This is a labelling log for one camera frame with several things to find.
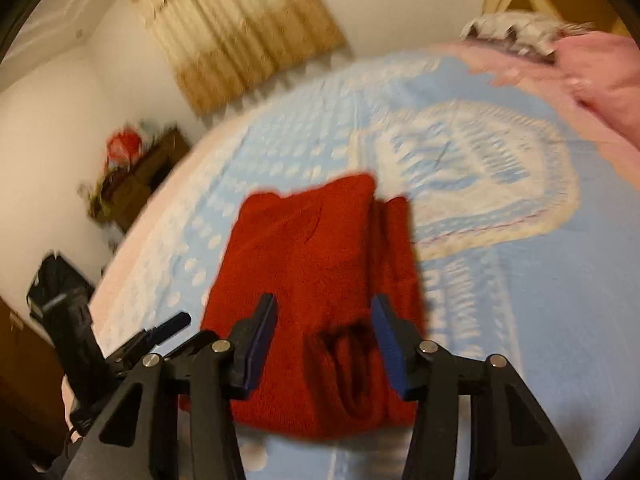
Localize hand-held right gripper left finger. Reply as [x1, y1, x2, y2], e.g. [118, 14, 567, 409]
[47, 292, 278, 480]

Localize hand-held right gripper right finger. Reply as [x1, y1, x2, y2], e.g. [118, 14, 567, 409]
[371, 294, 583, 480]

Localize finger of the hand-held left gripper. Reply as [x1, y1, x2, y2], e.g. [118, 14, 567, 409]
[144, 311, 192, 349]

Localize red knitted sweater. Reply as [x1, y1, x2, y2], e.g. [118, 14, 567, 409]
[179, 174, 428, 442]

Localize brown wooden cabinet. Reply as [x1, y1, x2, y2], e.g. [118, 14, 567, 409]
[0, 295, 76, 461]

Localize bed with patterned sheet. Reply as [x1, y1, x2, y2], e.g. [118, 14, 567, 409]
[90, 42, 640, 480]

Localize brown wooden desk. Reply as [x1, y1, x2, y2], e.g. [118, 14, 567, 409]
[87, 127, 192, 233]

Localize red bag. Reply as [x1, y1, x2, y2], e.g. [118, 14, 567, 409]
[106, 129, 143, 168]

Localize beige patterned curtain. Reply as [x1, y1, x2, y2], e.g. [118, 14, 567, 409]
[127, 0, 347, 116]

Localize pink pillow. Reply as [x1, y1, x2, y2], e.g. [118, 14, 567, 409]
[492, 30, 640, 151]

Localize black and white patterned pillow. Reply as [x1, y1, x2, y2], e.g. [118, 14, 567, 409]
[460, 12, 596, 63]

